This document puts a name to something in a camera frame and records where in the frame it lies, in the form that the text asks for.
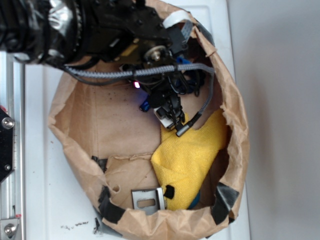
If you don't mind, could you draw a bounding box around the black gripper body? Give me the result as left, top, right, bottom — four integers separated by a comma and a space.
74, 0, 191, 83

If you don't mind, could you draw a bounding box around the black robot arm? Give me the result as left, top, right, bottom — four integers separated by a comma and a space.
0, 0, 188, 84

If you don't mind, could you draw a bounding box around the brown paper bag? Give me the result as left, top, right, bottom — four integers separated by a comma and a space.
48, 15, 250, 240

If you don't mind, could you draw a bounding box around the yellow microfiber cloth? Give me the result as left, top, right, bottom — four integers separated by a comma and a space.
151, 109, 228, 211

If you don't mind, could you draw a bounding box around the grey braided cable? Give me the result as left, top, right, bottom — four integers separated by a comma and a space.
63, 62, 216, 137

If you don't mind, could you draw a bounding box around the black octagonal mount plate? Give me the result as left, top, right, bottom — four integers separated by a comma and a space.
0, 106, 15, 183

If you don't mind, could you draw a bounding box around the metal bracket plate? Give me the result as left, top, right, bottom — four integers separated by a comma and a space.
131, 187, 166, 215

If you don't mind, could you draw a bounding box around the aluminium extrusion rail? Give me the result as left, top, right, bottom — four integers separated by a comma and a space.
0, 52, 26, 240

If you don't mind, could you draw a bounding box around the silver corner bracket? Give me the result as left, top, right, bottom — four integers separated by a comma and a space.
0, 218, 22, 240

